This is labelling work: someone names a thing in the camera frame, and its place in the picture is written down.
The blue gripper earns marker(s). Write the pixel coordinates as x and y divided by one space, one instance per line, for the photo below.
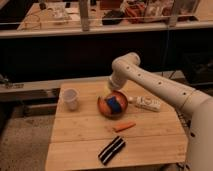
113 104

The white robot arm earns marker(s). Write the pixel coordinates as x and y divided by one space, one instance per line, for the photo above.
197 104

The orange ceramic bowl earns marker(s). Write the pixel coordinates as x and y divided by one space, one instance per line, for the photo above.
104 108

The orange carrot toy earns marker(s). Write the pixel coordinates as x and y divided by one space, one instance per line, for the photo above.
123 126

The white plastic bottle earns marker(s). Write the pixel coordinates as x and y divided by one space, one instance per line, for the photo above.
145 103

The black white striped cloth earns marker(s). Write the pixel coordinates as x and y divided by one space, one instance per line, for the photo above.
109 151

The black bag on bench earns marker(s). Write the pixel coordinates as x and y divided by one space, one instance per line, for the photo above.
112 17

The black bin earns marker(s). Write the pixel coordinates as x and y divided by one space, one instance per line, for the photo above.
198 67

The orange cloth on bench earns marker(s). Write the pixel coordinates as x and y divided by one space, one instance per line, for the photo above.
135 13

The metal post right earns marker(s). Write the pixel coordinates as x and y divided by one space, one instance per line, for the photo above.
175 12

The metal post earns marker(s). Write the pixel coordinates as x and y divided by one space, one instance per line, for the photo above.
83 9
175 12

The metal post left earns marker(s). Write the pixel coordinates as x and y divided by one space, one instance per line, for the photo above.
83 9

